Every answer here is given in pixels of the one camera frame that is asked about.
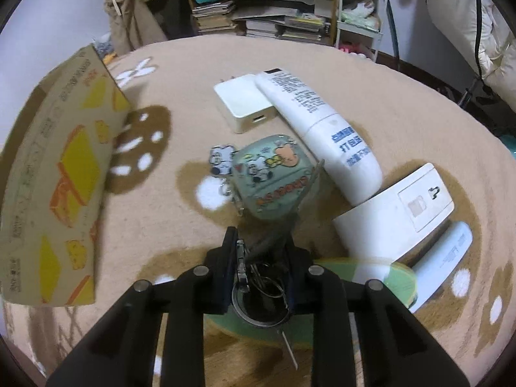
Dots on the green cartoon earbud case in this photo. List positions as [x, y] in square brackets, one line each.
[274, 177]

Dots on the white power bank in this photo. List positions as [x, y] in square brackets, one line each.
[403, 213]

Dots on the pink bottles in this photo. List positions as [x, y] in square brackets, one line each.
[356, 51]

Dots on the cream puffer coat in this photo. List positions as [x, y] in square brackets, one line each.
[463, 16]

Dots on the light blue handheld device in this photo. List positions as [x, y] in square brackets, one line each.
[443, 258]

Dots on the black chair frame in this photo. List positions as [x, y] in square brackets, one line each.
[475, 92]

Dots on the bag of plush toys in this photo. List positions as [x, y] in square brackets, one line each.
[104, 50]

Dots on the cardboard box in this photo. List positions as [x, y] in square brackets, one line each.
[60, 169]

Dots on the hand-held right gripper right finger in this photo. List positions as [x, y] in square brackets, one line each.
[294, 282]

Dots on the bunch of keys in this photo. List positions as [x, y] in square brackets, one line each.
[262, 286]

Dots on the dark hanging garment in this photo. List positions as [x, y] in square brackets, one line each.
[169, 4]

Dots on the pile of magazines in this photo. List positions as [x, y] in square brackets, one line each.
[290, 30]

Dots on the white squeeze tube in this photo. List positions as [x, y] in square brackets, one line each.
[318, 117]

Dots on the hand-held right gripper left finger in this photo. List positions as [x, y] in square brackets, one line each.
[219, 270]

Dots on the stack of old books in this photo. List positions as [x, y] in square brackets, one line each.
[213, 16]

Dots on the teal round object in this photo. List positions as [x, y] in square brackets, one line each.
[510, 145]

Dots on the beige hanging garment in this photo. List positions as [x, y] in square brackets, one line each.
[133, 16]

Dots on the beige floral blanket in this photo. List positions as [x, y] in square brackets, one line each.
[181, 88]

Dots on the pale green packets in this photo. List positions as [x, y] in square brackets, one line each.
[361, 16]

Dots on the white charger adapter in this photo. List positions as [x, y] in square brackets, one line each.
[242, 100]

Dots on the thin white strip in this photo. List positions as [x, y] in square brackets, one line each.
[289, 348]

